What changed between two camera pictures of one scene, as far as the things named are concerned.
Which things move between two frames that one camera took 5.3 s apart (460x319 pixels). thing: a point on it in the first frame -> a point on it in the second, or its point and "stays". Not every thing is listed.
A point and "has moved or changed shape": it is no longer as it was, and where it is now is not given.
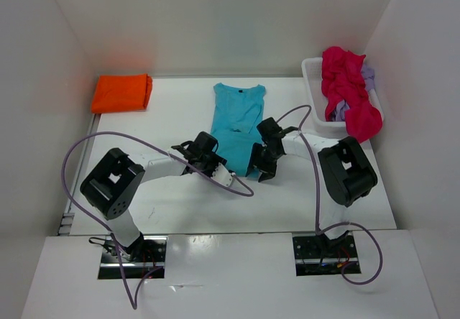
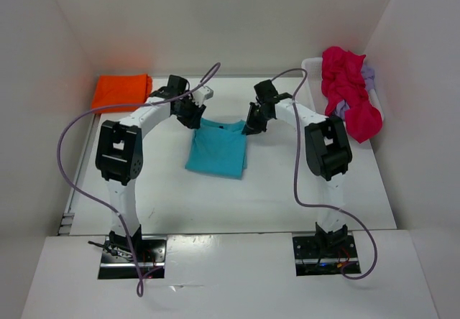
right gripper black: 256,149 -> 252,127
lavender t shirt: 341,106 stays
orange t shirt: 121,93 stays
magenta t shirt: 342,78 stays
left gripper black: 216,159 -> 194,121
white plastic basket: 315,103 stays
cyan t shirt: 236,113 has moved or changed shape
